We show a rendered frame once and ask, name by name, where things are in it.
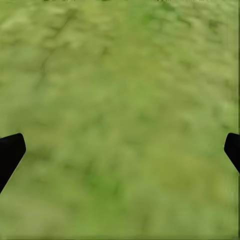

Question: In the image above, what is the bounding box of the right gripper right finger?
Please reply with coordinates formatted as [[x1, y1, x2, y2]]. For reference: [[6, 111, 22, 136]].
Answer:
[[224, 133, 240, 173]]

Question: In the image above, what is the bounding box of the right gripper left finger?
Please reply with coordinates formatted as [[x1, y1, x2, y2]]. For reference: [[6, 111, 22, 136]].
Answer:
[[0, 133, 26, 193]]

